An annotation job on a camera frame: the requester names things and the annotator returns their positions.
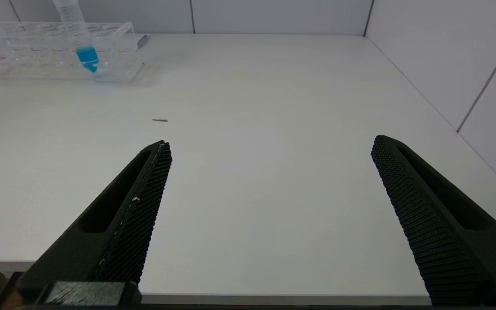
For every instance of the small dark speck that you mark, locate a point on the small dark speck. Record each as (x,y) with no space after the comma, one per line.
(160,120)

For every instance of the test tube with blue pigment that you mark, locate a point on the test tube with blue pigment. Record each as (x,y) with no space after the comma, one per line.
(87,56)

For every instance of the clear acrylic test tube rack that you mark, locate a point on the clear acrylic test tube rack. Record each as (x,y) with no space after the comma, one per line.
(37,64)

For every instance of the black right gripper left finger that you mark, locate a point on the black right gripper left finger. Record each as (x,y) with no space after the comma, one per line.
(114,224)

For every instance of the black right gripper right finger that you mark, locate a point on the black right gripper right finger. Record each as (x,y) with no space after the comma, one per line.
(441,232)

